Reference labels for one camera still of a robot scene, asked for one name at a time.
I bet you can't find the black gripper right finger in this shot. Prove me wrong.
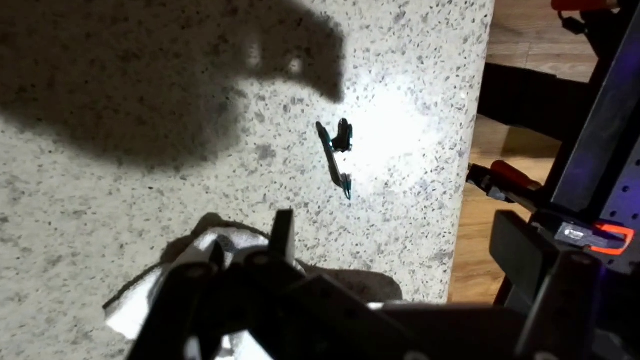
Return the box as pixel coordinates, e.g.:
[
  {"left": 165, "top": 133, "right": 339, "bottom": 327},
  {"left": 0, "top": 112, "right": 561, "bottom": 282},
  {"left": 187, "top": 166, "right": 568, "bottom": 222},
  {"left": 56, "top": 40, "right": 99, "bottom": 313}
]
[{"left": 490, "top": 211, "right": 600, "bottom": 360}]

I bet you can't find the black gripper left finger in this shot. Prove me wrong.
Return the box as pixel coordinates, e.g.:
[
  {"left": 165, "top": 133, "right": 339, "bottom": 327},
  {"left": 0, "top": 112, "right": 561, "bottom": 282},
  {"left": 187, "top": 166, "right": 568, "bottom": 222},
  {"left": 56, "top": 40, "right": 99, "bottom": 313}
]
[{"left": 127, "top": 246, "right": 227, "bottom": 360}]

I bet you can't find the white crumpled cloth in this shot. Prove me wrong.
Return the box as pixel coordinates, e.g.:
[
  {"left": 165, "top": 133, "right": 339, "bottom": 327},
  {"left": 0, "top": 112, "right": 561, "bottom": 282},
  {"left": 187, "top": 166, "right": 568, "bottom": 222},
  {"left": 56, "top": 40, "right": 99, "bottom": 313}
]
[{"left": 115, "top": 211, "right": 410, "bottom": 360}]

